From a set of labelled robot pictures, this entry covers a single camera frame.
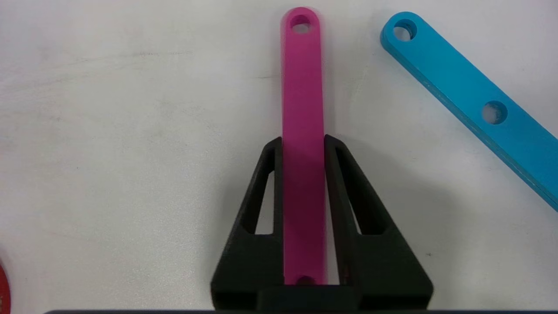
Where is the blue flat bar with holes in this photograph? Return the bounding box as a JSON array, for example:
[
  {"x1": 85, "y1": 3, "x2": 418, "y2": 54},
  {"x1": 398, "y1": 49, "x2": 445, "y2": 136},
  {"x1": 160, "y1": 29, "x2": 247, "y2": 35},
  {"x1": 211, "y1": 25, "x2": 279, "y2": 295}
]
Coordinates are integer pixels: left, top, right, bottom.
[{"x1": 380, "y1": 12, "x2": 558, "y2": 212}]

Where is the pink bar with holes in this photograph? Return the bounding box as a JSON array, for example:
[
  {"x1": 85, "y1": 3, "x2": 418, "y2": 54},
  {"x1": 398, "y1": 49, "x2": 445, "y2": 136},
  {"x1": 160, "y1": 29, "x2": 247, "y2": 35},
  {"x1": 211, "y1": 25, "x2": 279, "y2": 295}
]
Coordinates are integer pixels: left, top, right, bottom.
[{"x1": 281, "y1": 7, "x2": 327, "y2": 286}]

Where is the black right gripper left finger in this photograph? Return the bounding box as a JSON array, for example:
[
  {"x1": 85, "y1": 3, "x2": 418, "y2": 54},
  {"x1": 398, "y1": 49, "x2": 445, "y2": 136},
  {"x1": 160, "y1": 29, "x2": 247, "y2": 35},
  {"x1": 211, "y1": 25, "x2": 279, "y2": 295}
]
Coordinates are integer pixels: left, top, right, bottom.
[{"x1": 211, "y1": 137, "x2": 285, "y2": 311}]

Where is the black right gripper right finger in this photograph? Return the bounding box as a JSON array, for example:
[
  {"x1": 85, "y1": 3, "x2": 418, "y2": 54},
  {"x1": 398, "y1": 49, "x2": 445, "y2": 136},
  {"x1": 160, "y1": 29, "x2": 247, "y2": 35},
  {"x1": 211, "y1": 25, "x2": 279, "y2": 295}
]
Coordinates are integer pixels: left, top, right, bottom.
[{"x1": 324, "y1": 134, "x2": 434, "y2": 311}]

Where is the red curved letter piece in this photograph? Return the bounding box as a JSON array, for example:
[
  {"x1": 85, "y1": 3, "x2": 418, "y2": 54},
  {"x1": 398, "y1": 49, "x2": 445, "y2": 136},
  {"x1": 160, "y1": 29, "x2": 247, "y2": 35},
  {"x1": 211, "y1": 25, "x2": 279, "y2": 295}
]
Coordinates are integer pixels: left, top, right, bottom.
[{"x1": 0, "y1": 262, "x2": 11, "y2": 314}]

